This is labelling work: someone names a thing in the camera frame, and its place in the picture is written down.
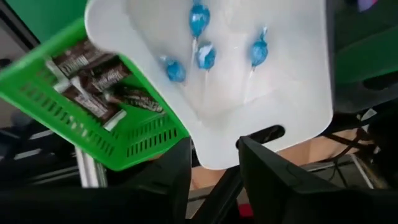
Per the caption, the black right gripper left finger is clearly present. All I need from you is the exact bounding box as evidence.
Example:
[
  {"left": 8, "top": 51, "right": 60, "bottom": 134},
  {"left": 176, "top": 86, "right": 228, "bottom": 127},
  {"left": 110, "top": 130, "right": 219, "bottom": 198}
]
[{"left": 93, "top": 137, "right": 193, "bottom": 224}]

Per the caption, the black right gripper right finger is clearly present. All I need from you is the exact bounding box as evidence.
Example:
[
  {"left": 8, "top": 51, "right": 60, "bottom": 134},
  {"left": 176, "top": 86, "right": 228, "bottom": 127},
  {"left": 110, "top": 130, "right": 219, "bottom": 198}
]
[{"left": 238, "top": 136, "right": 358, "bottom": 224}]

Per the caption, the brown Hershey's chocolate bar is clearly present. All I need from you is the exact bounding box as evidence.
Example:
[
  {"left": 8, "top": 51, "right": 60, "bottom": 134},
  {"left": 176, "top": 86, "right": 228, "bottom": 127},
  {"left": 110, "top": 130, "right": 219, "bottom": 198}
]
[
  {"left": 105, "top": 85, "right": 165, "bottom": 114},
  {"left": 60, "top": 83, "right": 128, "bottom": 131},
  {"left": 51, "top": 39, "right": 116, "bottom": 78},
  {"left": 77, "top": 62, "right": 131, "bottom": 94}
]

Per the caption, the blue lollipop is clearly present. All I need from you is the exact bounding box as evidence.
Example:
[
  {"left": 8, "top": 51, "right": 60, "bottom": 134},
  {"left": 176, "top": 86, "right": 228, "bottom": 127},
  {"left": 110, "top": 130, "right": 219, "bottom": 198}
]
[
  {"left": 195, "top": 42, "right": 218, "bottom": 82},
  {"left": 160, "top": 55, "right": 187, "bottom": 84},
  {"left": 188, "top": 0, "right": 211, "bottom": 62},
  {"left": 244, "top": 26, "right": 270, "bottom": 102}
]

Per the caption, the purple candy packet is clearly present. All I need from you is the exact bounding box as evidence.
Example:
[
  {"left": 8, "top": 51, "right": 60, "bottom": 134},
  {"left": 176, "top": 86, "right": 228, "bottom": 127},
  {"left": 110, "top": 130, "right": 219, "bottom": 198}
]
[{"left": 356, "top": 0, "right": 379, "bottom": 12}]

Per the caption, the green slotted plastic basket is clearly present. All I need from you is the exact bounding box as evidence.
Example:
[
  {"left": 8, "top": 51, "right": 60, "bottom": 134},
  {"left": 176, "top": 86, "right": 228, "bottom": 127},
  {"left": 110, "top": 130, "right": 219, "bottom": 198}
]
[{"left": 0, "top": 17, "right": 191, "bottom": 172}]

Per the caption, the white plastic bin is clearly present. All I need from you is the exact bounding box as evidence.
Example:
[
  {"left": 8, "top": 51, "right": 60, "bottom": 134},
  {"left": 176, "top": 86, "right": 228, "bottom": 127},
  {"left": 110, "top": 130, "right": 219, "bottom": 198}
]
[{"left": 84, "top": 0, "right": 334, "bottom": 171}]

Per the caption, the dark grey translucent bin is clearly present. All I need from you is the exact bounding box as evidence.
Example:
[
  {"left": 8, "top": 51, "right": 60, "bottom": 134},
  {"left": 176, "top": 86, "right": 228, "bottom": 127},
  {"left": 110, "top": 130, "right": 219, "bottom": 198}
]
[{"left": 329, "top": 0, "right": 398, "bottom": 114}]

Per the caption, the green table mat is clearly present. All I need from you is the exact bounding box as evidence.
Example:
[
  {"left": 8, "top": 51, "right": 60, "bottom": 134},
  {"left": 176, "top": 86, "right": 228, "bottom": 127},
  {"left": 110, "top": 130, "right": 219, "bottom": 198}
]
[{"left": 5, "top": 0, "right": 90, "bottom": 43}]

